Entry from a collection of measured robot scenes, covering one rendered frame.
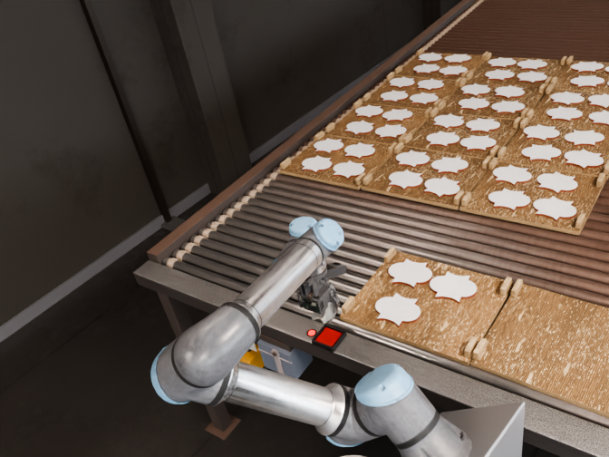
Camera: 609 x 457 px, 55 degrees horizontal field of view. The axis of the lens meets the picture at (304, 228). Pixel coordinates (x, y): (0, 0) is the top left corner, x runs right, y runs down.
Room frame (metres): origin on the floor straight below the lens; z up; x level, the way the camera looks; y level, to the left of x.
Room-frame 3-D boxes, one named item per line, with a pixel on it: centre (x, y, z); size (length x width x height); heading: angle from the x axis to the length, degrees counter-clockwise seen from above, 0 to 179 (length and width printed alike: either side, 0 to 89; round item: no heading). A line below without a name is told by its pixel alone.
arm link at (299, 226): (1.23, 0.00, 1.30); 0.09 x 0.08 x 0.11; 149
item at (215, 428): (1.74, 0.55, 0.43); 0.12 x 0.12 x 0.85; 48
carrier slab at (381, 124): (2.54, -0.46, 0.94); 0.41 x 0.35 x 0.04; 49
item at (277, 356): (1.36, 0.15, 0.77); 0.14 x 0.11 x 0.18; 48
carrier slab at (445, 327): (1.29, -0.32, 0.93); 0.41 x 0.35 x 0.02; 48
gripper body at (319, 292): (1.22, 0.00, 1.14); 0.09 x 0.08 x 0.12; 139
